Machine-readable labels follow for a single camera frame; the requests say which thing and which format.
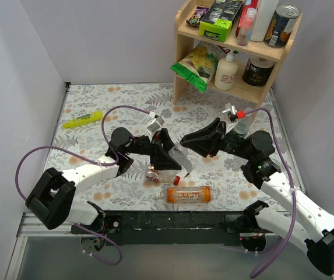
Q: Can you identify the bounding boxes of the small black-cap clear bottle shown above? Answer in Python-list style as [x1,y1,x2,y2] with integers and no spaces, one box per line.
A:
[168,143,193,177]

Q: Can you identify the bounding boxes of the clear green-label water bottle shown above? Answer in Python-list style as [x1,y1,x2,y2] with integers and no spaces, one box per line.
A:
[233,114,252,138]

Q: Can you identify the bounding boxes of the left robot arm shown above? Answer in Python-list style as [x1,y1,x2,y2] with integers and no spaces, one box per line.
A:
[25,127,182,233]

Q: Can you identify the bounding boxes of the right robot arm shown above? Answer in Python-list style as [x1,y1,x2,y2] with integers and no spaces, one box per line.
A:
[181,118,334,276]

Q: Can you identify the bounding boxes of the red-cap clear bottle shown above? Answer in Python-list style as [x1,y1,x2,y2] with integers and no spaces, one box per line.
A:
[145,166,181,186]

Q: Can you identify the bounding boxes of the orange drink bottle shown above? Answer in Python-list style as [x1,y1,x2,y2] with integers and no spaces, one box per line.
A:
[154,186,212,204]

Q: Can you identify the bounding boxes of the white pump lotion bottle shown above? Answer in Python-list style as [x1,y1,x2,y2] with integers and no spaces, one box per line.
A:
[214,50,238,90]

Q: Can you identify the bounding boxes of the pink spray bottle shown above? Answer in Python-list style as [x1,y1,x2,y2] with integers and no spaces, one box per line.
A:
[237,8,257,46]

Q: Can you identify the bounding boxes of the white tall bottle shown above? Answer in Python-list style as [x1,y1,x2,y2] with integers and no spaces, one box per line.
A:
[250,0,279,41]

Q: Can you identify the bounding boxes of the floral table mat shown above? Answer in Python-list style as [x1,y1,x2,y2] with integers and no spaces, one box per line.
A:
[45,84,292,212]

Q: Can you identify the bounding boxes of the green chips bag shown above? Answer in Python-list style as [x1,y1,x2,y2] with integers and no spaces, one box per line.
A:
[171,48,219,93]

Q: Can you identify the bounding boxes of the wooden shelf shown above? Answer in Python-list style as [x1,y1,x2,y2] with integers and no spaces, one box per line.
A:
[172,0,303,115]

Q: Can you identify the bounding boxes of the yellow green tube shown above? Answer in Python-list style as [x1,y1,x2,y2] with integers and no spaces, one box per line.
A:
[62,110,103,129]

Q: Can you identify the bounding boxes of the black canister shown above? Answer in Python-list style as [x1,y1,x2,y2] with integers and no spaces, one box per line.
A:
[242,56,275,87]

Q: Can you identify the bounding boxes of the cassava chips bag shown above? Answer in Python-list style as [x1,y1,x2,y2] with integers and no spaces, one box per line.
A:
[195,41,231,60]

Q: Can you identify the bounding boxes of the green black box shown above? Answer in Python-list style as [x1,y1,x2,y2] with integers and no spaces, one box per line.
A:
[199,0,244,42]

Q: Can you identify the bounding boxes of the dark snack packet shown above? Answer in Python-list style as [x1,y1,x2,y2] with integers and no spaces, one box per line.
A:
[186,6,209,27]

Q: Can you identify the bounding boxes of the red white carton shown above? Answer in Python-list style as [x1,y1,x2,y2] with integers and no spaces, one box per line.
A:
[235,0,259,36]

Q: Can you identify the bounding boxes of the tin food can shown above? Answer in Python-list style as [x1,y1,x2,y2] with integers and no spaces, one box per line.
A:
[263,3,301,48]

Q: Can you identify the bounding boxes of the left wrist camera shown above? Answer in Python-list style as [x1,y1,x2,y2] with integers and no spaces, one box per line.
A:
[146,111,164,140]

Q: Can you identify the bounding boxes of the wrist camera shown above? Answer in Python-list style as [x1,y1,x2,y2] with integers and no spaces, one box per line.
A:
[146,111,164,140]
[223,103,245,132]

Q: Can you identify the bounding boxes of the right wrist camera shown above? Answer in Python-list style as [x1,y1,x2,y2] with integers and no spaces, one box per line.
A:
[223,103,245,132]

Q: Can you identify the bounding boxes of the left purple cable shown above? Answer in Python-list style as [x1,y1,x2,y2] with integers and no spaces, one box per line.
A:
[15,105,156,266]

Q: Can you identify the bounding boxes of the purple cable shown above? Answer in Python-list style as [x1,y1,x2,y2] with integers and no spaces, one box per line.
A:
[15,105,156,266]
[249,107,297,279]

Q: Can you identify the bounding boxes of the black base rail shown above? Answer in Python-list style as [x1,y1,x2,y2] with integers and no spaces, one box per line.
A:
[70,210,268,247]

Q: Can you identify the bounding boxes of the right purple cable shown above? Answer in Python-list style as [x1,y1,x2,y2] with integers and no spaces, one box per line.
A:
[249,107,297,279]

